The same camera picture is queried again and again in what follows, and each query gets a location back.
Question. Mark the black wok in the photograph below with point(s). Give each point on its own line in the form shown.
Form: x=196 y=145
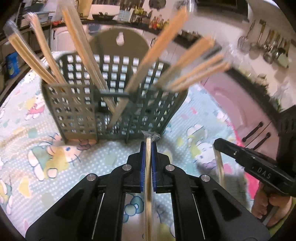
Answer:
x=103 y=17

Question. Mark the wooden chopstick pair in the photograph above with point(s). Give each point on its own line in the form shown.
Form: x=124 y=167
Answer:
x=164 y=38
x=24 y=50
x=36 y=26
x=195 y=51
x=150 y=232
x=81 y=43
x=215 y=64

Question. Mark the blue canister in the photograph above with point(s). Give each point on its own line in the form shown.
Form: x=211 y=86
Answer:
x=12 y=64

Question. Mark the hanging strainer ladle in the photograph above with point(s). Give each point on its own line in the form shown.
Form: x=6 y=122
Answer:
x=243 y=43

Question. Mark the hello kitty table cloth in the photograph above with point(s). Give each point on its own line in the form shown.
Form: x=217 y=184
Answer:
x=38 y=168

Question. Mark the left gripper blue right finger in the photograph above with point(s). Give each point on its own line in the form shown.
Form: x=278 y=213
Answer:
x=202 y=209

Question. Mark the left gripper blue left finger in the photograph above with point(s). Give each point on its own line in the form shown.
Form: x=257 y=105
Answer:
x=94 y=208

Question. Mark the blue knife block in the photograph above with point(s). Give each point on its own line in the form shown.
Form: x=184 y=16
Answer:
x=124 y=15

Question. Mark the green hanging spatula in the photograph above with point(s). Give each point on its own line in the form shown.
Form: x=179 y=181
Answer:
x=283 y=60

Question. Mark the green plastic utensil basket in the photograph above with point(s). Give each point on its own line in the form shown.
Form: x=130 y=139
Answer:
x=81 y=111

